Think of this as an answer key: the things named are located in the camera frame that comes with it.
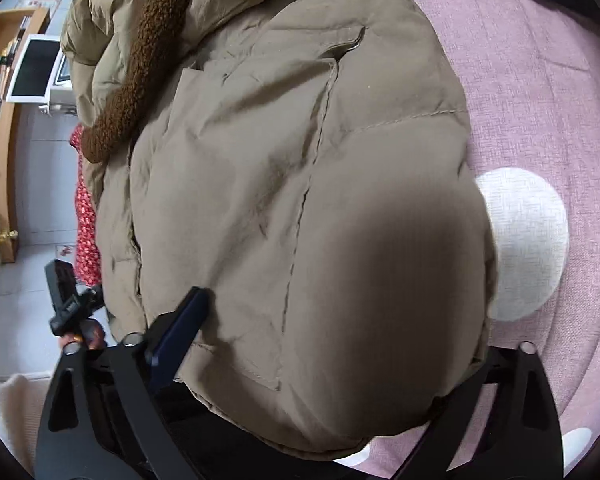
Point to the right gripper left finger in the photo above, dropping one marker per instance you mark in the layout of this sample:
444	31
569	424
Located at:
100	420

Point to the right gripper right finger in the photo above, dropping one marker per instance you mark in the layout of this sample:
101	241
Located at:
522	437

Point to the khaki puffer jacket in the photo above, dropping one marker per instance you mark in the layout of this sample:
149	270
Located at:
305	161

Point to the person's left hand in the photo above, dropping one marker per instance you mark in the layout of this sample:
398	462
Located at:
90	334

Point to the red floral garment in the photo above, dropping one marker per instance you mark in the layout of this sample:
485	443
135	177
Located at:
87	259

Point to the white beauty machine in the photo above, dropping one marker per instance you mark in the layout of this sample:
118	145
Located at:
41	76

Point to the wooden shelf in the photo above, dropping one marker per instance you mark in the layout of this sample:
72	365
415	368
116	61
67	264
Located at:
10	23

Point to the pink polka dot bedspread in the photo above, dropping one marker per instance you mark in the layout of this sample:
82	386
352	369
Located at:
531	71

